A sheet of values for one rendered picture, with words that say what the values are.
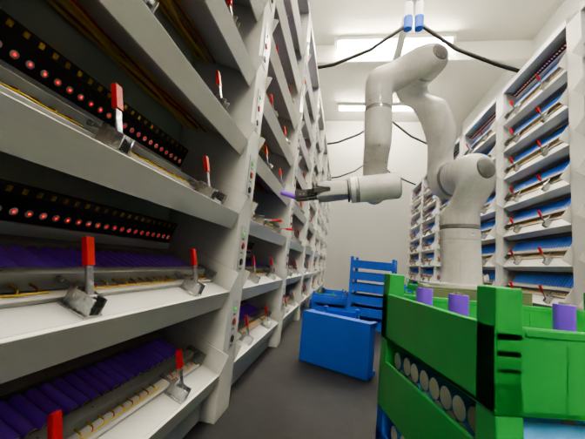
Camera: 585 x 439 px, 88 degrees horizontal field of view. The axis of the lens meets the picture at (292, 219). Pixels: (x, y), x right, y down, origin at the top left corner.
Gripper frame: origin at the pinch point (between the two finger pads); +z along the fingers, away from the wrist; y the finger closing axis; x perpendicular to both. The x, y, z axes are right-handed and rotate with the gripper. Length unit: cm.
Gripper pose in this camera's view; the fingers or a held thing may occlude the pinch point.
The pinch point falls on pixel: (301, 195)
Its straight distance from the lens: 101.3
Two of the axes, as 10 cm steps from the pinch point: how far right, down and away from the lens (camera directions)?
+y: -1.7, -1.6, -9.7
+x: 0.7, 9.8, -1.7
